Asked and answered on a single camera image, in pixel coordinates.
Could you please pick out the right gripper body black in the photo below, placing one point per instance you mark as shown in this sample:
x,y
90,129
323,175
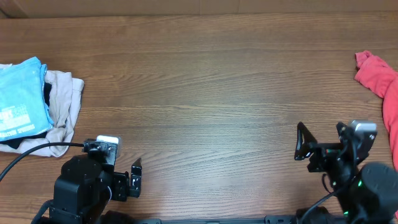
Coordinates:
x,y
340,168

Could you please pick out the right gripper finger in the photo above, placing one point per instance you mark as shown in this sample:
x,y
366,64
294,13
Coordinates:
x,y
306,143
343,131

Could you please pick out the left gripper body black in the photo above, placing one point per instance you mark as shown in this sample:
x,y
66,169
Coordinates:
x,y
120,188

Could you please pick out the light blue t-shirt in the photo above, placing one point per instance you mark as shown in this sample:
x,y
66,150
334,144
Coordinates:
x,y
23,108

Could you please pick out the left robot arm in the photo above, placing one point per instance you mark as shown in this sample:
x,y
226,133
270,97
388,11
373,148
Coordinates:
x,y
86,185

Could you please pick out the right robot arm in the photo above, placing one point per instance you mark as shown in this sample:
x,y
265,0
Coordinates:
x,y
356,193

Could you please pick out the red garment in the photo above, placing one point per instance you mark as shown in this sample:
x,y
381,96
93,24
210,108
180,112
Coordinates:
x,y
376,75

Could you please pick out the beige folded garment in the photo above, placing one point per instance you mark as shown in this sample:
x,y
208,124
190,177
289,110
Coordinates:
x,y
64,107

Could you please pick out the black folded garment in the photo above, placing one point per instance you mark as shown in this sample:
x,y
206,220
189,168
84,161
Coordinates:
x,y
15,143

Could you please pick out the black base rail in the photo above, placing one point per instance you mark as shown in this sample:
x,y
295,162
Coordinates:
x,y
211,221

